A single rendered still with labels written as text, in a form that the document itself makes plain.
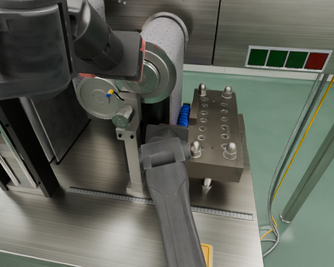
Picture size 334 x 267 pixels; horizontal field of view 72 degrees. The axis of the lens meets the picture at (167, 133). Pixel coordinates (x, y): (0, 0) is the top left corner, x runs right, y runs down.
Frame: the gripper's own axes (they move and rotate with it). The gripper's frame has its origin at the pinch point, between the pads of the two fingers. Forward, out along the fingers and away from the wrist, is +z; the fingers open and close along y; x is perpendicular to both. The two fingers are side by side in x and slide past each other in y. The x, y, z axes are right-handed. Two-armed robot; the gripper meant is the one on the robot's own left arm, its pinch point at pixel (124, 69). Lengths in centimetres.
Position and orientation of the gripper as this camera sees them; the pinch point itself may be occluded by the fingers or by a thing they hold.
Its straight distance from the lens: 45.5
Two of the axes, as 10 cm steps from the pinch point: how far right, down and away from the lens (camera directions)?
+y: 9.8, 1.1, -1.3
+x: 1.1, -9.9, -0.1
